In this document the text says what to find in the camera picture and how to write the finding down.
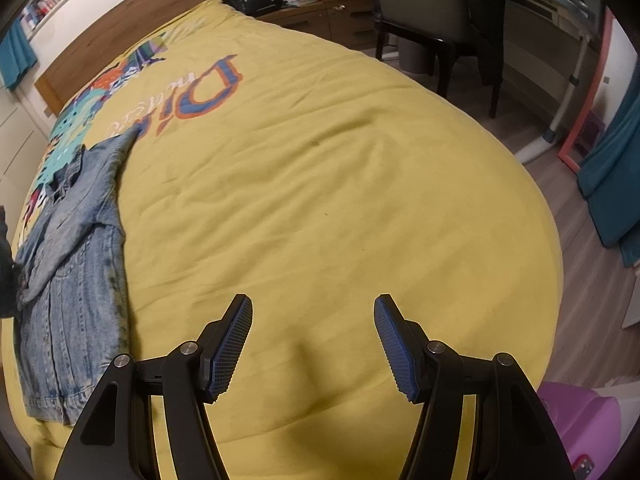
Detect blue denim jacket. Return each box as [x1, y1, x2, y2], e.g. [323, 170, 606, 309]
[12, 127, 139, 425]

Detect purple plastic stool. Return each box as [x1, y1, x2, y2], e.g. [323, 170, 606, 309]
[538, 382, 622, 479]

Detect white wardrobe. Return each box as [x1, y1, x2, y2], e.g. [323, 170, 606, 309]
[0, 88, 47, 230]

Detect teal curtain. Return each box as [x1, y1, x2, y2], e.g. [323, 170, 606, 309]
[0, 18, 37, 91]

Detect yellow dinosaur bedspread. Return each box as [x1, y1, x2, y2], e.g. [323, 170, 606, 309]
[9, 0, 563, 479]

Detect wooden headboard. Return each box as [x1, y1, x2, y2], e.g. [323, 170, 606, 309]
[32, 0, 205, 115]

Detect wooden nightstand drawers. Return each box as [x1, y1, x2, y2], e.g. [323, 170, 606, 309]
[262, 0, 376, 50]

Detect grey desk chair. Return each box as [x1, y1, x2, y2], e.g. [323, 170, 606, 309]
[375, 0, 506, 118]

